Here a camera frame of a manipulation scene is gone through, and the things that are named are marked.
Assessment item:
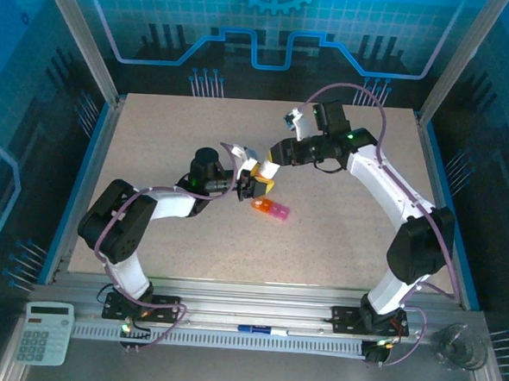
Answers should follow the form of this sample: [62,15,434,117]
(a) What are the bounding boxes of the white pill bottle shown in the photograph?
[258,159,281,180]

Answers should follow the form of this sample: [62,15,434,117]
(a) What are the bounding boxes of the aluminium frame rail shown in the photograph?
[29,269,487,348]

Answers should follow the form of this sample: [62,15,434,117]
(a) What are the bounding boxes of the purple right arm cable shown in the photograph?
[282,79,473,372]

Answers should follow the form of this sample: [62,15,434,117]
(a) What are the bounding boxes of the white desk calculator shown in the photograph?
[13,299,78,369]

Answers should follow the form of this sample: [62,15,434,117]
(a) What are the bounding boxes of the black cable connector block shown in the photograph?
[362,340,396,366]
[118,315,153,349]

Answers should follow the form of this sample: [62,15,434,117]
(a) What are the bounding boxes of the white slotted cable duct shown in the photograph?
[71,320,370,358]

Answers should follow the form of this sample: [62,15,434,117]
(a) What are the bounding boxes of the blue aluminium table side rail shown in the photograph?
[402,111,493,311]
[36,93,127,289]

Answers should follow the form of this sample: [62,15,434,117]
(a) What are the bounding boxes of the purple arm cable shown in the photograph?
[282,79,473,372]
[87,134,245,359]

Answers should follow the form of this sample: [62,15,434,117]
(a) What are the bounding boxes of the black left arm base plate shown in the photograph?
[102,291,182,325]

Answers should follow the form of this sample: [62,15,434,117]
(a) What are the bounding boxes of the clear plastic cup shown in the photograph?
[431,321,489,373]

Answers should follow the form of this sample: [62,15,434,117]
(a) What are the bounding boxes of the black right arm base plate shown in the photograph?
[330,305,412,338]

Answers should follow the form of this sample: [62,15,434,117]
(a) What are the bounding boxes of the aluminium frame post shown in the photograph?
[416,0,496,128]
[31,0,131,109]

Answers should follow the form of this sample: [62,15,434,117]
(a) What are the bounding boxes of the blue white marker pen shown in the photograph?
[236,323,290,337]

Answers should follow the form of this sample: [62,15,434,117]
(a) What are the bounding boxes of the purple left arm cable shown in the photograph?
[87,134,245,359]

